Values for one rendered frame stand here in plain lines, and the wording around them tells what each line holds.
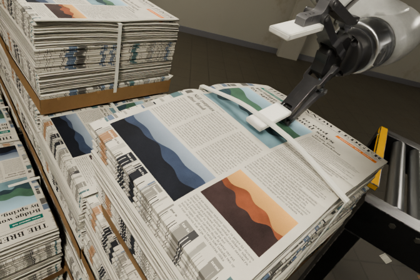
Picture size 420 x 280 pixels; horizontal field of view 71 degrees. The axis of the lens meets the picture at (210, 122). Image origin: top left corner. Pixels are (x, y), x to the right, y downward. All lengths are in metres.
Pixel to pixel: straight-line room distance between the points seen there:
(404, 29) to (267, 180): 0.37
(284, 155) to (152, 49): 0.55
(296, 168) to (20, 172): 0.81
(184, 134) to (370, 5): 0.41
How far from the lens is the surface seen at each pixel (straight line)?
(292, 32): 0.36
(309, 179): 0.41
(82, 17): 0.76
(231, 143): 0.40
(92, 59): 0.79
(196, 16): 4.21
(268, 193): 0.36
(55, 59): 0.76
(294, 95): 0.49
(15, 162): 1.05
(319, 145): 0.49
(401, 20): 0.62
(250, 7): 4.24
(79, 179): 0.66
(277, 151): 0.42
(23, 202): 0.94
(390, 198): 1.03
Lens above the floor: 1.31
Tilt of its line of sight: 33 degrees down
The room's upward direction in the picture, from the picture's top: 17 degrees clockwise
